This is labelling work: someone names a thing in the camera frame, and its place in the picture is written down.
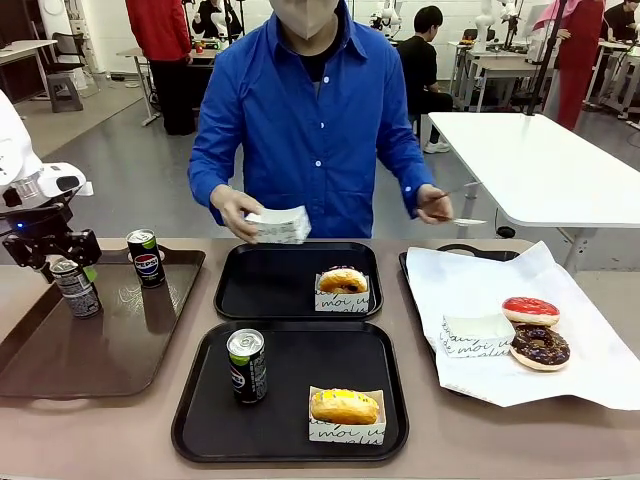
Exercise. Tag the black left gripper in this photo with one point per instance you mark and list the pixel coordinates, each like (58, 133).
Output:
(35, 220)

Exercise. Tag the black Pepsi can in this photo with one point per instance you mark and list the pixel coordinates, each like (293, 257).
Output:
(80, 295)
(147, 260)
(247, 370)

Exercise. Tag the brown glazed donut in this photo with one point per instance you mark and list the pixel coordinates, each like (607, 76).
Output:
(342, 282)

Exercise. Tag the chocolate pastry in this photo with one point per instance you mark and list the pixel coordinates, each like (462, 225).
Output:
(340, 302)

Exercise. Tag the yellow sprinkled donut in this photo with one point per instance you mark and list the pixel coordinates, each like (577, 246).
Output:
(342, 407)

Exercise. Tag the yellow pastry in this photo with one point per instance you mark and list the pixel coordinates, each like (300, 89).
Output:
(345, 432)

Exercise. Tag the brown and silver tongs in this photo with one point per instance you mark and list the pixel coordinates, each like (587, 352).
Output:
(467, 221)

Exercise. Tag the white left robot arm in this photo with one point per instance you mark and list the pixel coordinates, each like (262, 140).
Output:
(15, 150)

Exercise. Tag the person's left forearm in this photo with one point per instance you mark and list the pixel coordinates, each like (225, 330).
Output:
(407, 170)

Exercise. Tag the person's right forearm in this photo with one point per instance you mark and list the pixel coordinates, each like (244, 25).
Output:
(212, 160)

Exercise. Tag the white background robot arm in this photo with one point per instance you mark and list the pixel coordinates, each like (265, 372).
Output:
(485, 25)

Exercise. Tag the person's right hand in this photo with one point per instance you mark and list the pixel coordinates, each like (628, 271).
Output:
(232, 207)

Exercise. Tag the person's left hand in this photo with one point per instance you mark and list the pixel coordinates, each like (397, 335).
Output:
(437, 205)

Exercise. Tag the brown plastic tray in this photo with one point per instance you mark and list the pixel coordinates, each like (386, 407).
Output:
(115, 340)

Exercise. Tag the grey step stool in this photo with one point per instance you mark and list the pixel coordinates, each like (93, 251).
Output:
(65, 95)

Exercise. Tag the black office chair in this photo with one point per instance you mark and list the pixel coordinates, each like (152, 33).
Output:
(75, 55)

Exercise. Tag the white desk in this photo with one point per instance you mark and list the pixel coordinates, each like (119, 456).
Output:
(25, 50)

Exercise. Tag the black plastic tray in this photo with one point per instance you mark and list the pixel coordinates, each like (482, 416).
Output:
(300, 365)
(270, 285)

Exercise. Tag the standing person in red top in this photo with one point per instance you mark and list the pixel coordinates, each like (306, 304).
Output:
(165, 50)

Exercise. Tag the person's blue shirt torso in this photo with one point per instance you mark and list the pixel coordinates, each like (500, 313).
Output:
(310, 140)

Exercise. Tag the beige face mask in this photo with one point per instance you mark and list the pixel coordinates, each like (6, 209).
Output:
(305, 15)

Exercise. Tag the seated person in black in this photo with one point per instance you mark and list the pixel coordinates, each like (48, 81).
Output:
(422, 65)

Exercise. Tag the printed white paper box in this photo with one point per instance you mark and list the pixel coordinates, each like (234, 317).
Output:
(475, 335)

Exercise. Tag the red glazed donut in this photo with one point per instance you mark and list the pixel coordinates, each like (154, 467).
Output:
(530, 309)

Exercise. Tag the large white table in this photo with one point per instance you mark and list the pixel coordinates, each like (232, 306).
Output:
(540, 165)

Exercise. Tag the chocolate sprinkled donut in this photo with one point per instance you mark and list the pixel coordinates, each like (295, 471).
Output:
(540, 347)

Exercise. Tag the black vertical pole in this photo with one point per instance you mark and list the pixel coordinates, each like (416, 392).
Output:
(542, 60)

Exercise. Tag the white paper liner sheet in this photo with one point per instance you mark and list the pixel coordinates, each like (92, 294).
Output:
(590, 300)

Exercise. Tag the standing person in red dress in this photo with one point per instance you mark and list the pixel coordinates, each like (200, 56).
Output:
(575, 60)

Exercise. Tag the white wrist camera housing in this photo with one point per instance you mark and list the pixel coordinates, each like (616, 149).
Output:
(60, 180)

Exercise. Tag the white table leg frame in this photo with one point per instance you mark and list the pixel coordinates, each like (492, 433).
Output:
(580, 250)

